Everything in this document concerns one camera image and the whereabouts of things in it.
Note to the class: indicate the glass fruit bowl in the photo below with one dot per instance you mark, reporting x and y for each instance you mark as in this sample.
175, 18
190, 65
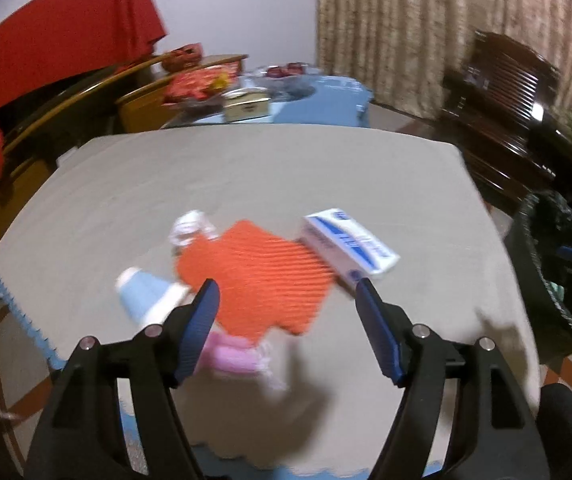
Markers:
286, 81

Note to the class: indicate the blue tablecloth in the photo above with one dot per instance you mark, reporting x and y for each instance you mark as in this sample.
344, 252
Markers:
326, 105

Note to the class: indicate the clear plastic wrapper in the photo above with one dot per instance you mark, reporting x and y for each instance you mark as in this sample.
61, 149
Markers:
188, 227

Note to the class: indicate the red basket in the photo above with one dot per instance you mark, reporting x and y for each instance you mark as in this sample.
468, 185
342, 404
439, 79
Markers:
181, 57

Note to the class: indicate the dark wooden side table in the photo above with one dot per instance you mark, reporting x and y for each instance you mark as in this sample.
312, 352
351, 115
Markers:
566, 175

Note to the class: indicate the black bagged trash bin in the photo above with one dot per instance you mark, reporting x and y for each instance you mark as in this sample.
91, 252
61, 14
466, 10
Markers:
531, 260

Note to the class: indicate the white blue paper cup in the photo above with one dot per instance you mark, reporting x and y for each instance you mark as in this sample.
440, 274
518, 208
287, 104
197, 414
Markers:
141, 295

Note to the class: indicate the teal plastic piece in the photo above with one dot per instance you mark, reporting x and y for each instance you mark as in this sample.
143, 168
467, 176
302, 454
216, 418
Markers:
557, 290

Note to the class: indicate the black television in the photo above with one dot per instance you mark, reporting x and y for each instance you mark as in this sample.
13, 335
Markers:
41, 100

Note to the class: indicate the gold tissue box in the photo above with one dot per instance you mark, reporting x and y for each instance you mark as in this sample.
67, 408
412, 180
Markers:
246, 107

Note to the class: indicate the red apple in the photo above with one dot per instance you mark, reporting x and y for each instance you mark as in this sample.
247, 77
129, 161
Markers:
273, 71
295, 67

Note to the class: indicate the beige patterned curtain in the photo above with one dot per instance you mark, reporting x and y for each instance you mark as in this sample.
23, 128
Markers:
391, 35

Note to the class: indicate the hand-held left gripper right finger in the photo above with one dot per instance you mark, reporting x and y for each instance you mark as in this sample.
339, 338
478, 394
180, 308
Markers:
378, 330

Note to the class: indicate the person's leg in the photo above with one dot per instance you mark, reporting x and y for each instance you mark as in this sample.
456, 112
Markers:
558, 420

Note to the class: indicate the red patterned packet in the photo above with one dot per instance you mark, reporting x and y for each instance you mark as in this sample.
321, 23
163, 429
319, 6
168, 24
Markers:
191, 85

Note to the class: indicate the red cloth cover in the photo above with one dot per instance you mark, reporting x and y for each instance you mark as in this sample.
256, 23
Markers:
66, 25

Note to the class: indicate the wooden television cabinet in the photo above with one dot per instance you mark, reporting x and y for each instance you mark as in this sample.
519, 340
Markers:
141, 105

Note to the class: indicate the pink pouch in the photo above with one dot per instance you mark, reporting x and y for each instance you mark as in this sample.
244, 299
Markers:
231, 355

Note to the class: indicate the dark wooden armchair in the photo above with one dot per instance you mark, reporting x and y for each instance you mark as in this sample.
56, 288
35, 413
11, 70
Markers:
506, 90

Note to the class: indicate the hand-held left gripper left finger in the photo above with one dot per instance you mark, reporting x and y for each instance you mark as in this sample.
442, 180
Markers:
198, 330

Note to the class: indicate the white blue carton box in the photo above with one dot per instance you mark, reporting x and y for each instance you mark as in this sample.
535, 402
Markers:
346, 245

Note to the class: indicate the grey tablecloth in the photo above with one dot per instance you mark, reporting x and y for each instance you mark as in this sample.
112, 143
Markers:
266, 175

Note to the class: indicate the yellow snack packet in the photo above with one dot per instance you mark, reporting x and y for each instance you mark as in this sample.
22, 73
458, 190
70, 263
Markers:
220, 82

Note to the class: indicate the orange ribbed cloth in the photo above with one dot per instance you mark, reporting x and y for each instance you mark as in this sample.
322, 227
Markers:
261, 280

